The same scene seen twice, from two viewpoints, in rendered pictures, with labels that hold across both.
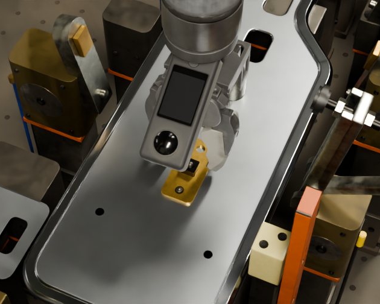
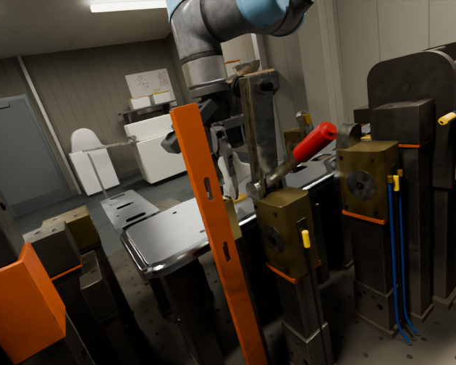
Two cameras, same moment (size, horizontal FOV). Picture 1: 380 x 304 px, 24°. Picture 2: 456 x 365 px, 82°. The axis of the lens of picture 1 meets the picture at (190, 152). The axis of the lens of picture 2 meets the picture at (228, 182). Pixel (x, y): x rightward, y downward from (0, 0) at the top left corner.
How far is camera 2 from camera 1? 73 cm
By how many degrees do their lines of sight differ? 48
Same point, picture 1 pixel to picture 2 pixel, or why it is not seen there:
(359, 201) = (295, 195)
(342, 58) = not seen: hidden behind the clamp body
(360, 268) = (376, 343)
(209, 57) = (200, 91)
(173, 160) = (169, 141)
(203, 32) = (190, 69)
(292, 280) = (203, 213)
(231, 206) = not seen: hidden behind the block
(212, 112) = (213, 137)
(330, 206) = (272, 197)
